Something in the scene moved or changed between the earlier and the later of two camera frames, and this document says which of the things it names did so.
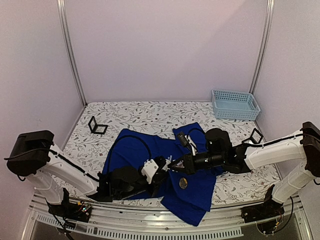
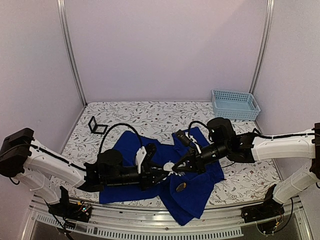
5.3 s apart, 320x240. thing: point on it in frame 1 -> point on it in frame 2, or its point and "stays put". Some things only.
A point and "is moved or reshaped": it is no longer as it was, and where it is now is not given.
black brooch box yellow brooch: x=97 y=128 stays put
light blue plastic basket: x=234 y=105 stays put
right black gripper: x=189 y=167 -> x=199 y=168
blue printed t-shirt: x=187 y=197 is moved or reshaped
